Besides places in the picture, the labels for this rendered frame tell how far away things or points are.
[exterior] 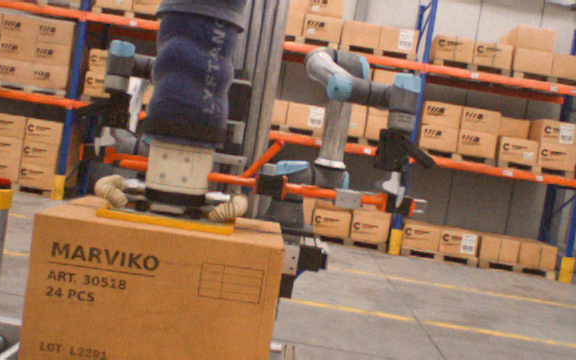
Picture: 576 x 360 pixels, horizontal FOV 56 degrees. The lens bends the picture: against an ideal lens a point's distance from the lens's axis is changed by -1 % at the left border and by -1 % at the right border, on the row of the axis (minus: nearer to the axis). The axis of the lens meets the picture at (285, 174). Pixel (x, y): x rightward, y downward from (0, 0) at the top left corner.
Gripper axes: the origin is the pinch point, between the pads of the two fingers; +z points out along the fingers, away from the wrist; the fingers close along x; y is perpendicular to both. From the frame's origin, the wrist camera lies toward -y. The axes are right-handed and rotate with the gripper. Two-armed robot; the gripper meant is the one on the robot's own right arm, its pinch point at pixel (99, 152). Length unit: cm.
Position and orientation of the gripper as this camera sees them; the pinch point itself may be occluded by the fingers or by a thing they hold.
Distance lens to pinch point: 181.8
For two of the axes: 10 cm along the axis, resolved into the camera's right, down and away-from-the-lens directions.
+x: -0.5, -0.5, 10.0
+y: 9.9, 1.6, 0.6
